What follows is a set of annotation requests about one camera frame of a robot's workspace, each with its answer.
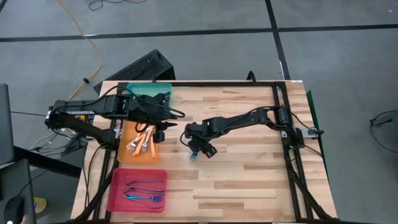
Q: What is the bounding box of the black floor beam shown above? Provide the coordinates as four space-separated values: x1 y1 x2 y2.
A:
12 145 82 179

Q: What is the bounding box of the black cable loop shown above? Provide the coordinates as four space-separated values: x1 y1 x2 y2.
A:
368 110 398 153

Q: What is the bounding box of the yellow floor cable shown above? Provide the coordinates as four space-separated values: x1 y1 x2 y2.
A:
57 0 103 100

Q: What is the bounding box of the iridescent purple fork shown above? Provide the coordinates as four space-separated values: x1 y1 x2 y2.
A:
124 189 165 195

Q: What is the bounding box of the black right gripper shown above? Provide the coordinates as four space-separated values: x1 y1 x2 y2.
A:
183 118 220 158

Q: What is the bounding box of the red plastic bin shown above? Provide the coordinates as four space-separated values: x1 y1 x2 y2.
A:
105 168 168 214

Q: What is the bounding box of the orange plastic bin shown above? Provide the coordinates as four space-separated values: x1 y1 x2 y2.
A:
116 119 159 165

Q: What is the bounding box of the teal plastic bin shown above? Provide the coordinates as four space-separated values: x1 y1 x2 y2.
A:
124 82 174 118

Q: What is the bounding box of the black computer mouse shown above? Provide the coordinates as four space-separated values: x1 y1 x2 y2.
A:
3 195 26 224

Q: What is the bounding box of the grey monitor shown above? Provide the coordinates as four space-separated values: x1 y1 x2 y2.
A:
0 83 16 166

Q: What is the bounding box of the green board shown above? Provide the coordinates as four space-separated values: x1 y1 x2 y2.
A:
306 89 326 170

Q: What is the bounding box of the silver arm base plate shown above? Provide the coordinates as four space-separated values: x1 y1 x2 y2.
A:
280 127 318 140

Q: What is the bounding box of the black floor cable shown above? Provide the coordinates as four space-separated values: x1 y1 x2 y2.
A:
88 0 147 11

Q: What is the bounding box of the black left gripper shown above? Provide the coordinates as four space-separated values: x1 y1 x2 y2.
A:
127 93 178 144

